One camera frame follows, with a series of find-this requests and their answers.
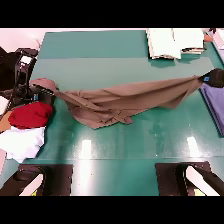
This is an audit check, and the orange garment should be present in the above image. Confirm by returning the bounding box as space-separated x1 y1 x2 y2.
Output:
0 110 15 134

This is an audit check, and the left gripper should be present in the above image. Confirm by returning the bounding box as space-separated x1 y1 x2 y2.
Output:
31 84 56 104

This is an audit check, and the brown shirt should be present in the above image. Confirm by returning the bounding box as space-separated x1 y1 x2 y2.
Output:
29 75 205 130

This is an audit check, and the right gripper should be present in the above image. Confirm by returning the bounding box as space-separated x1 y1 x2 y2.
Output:
199 68 224 89

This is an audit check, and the red garment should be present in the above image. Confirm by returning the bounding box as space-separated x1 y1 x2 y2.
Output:
8 101 55 130

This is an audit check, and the white folded garment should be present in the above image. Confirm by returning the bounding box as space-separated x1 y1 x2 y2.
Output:
172 28 205 55
146 28 183 61

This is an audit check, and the purple garment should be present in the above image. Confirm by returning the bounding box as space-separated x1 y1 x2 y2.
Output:
199 82 224 138

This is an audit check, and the large white garment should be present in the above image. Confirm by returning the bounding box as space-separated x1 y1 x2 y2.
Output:
0 125 46 164

